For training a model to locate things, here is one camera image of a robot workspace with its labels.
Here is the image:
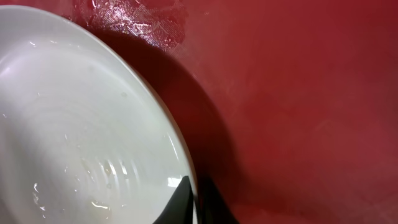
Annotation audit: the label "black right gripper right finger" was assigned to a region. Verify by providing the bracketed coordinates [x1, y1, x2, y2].
[199, 179, 239, 224]

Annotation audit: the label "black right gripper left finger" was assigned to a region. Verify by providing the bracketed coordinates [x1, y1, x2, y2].
[154, 176, 194, 224]

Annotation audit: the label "white plate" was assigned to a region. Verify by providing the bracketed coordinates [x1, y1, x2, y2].
[1, 6, 197, 223]

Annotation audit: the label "red plastic tray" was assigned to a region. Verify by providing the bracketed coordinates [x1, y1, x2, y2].
[14, 0, 397, 223]

